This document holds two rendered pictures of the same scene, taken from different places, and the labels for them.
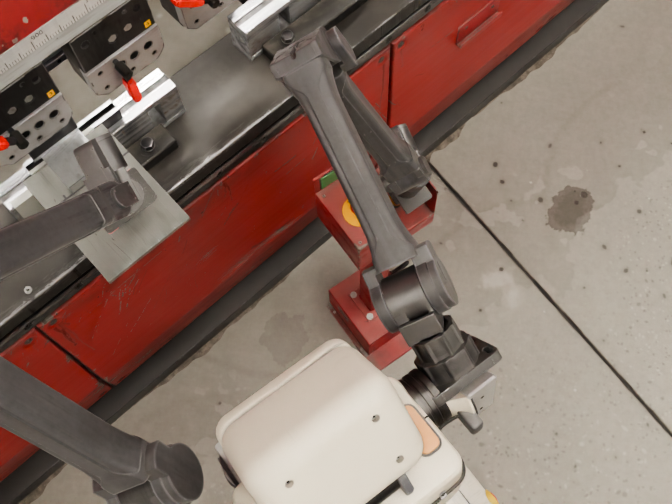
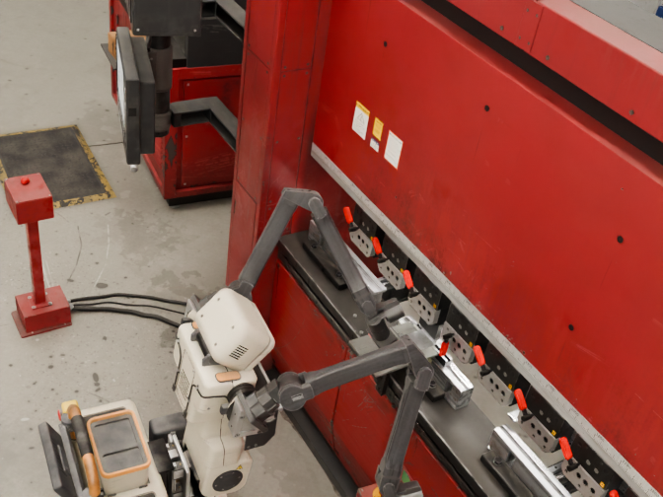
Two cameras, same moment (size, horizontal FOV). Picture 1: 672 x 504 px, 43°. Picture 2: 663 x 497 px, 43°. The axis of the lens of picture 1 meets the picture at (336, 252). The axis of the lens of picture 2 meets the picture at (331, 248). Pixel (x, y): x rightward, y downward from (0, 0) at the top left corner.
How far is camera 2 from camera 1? 1.93 m
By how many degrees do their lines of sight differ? 56
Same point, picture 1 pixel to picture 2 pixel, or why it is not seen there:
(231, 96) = (462, 432)
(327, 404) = (243, 313)
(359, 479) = (212, 328)
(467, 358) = (254, 403)
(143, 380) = (336, 473)
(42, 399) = (271, 236)
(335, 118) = (376, 354)
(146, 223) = not seen: hidden behind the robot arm
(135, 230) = not seen: hidden behind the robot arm
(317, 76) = (397, 346)
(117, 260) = (359, 345)
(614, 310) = not seen: outside the picture
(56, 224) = (346, 263)
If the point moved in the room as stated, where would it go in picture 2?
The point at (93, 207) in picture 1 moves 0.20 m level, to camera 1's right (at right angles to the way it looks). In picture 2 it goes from (358, 287) to (352, 328)
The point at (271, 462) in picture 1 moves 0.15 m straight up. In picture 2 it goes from (228, 293) to (231, 252)
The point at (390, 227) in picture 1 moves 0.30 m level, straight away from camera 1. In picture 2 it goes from (321, 374) to (423, 406)
